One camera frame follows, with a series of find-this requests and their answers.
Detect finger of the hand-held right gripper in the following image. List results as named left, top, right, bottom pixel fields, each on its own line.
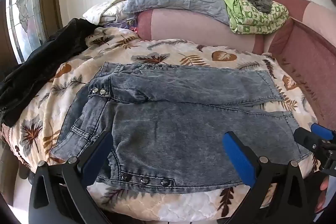
left=310, top=123, right=336, bottom=141
left=293, top=128, right=327, bottom=151

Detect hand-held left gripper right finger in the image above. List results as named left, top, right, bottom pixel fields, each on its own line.
left=218, top=132, right=315, bottom=224

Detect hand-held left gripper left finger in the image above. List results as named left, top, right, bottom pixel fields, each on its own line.
left=28, top=131, right=113, bottom=224

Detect grey washed denim pants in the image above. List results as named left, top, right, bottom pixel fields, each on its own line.
left=50, top=61, right=311, bottom=191

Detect person's right hand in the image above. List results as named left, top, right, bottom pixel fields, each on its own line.
left=314, top=176, right=330, bottom=214

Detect black garment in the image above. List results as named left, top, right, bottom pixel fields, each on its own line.
left=0, top=18, right=98, bottom=127

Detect cream leaf-print blanket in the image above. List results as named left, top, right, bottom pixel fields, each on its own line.
left=1, top=26, right=322, bottom=223

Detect green patterned quilt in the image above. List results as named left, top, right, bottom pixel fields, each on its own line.
left=212, top=0, right=289, bottom=35

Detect purple packet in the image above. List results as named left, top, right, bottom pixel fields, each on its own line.
left=104, top=19, right=139, bottom=32

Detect white pillow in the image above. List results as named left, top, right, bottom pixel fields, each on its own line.
left=83, top=0, right=129, bottom=25

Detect stained glass window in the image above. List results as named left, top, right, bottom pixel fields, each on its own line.
left=5, top=0, right=49, bottom=64

